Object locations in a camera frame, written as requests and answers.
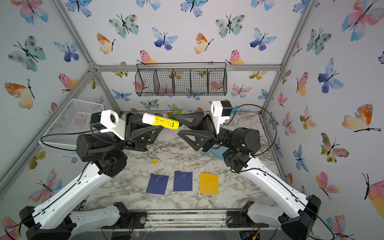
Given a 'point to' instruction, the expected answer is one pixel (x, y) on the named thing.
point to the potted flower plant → (175, 111)
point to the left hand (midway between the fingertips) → (155, 122)
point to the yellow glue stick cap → (154, 161)
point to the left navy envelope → (157, 183)
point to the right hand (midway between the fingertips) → (181, 128)
